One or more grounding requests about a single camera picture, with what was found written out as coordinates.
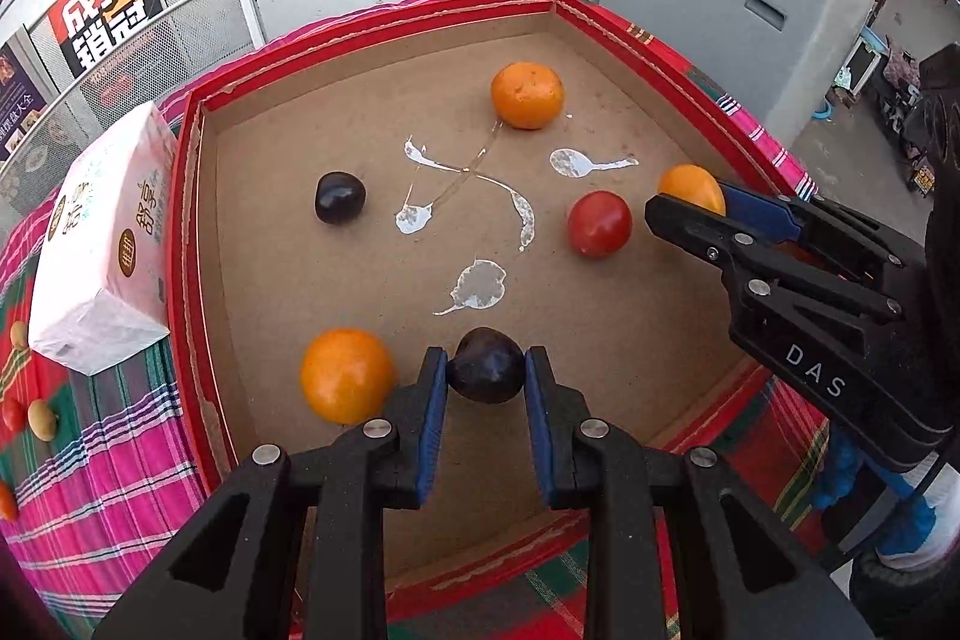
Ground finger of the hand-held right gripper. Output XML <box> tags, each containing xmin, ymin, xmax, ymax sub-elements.
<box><xmin>643</xmin><ymin>192</ymin><xmax>908</xmax><ymax>324</ymax></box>
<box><xmin>715</xmin><ymin>179</ymin><xmax>929</xmax><ymax>274</ymax></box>

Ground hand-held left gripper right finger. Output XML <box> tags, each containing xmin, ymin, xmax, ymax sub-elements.
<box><xmin>523</xmin><ymin>346</ymin><xmax>875</xmax><ymax>640</ymax></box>

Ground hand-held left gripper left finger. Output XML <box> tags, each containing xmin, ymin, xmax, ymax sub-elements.
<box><xmin>94</xmin><ymin>346</ymin><xmax>449</xmax><ymax>640</ymax></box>

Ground dark purple plum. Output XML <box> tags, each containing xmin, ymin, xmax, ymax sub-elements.
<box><xmin>446</xmin><ymin>326</ymin><xmax>526</xmax><ymax>405</ymax></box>
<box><xmin>313</xmin><ymin>171</ymin><xmax>368</xmax><ymax>226</ymax></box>

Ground red cardboard box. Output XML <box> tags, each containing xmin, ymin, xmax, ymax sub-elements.
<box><xmin>165</xmin><ymin>0</ymin><xmax>822</xmax><ymax>622</ymax></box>

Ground large orange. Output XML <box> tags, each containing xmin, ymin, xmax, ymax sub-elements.
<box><xmin>490</xmin><ymin>61</ymin><xmax>565</xmax><ymax>131</ymax></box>

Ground person's right hand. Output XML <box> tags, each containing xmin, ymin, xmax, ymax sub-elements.
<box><xmin>821</xmin><ymin>426</ymin><xmax>938</xmax><ymax>570</ymax></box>

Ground pale blue crate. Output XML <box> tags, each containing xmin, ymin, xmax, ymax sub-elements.
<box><xmin>846</xmin><ymin>29</ymin><xmax>891</xmax><ymax>95</ymax></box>

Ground red plaid tablecloth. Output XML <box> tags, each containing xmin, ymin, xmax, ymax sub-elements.
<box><xmin>0</xmin><ymin>0</ymin><xmax>833</xmax><ymax>640</ymax></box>

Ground white pink tissue pack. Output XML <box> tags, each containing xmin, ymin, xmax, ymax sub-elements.
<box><xmin>28</xmin><ymin>100</ymin><xmax>181</xmax><ymax>377</ymax></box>

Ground red and black book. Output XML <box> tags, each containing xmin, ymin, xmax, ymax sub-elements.
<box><xmin>49</xmin><ymin>0</ymin><xmax>166</xmax><ymax>79</ymax></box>

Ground purple cookbook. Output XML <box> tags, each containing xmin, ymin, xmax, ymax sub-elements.
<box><xmin>0</xmin><ymin>40</ymin><xmax>50</xmax><ymax>161</ymax></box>

